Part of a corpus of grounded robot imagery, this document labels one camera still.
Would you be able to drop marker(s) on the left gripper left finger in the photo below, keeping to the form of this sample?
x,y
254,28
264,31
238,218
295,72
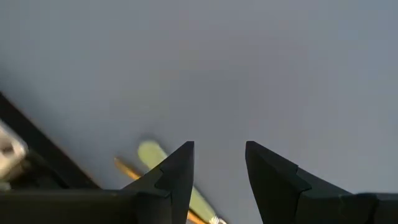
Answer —
x,y
174,193

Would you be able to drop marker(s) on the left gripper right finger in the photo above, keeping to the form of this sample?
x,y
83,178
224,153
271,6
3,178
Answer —
x,y
280,196

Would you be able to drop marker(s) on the grey table mat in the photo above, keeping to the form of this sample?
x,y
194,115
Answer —
x,y
248,77

